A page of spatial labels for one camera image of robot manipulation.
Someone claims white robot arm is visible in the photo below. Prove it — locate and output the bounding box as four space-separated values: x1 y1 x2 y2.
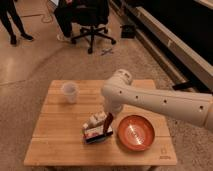
101 69 213 132

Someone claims red white black box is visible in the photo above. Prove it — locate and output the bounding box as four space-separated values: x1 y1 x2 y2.
83 126 113 144

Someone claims wooden table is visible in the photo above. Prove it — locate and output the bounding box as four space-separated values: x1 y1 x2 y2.
24 80 177 167

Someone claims translucent plastic cup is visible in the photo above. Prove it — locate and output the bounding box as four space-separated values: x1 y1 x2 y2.
61 82 78 104

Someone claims black box on floor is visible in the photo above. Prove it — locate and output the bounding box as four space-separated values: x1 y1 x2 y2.
121 25 136 38

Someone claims black office chair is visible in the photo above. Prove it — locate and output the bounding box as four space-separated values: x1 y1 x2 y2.
71 0 116 54

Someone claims seated person in black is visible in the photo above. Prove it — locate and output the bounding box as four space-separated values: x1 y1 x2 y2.
54 0 86 42

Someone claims walking person in black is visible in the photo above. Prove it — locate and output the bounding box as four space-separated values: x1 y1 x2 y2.
0 0 35 46

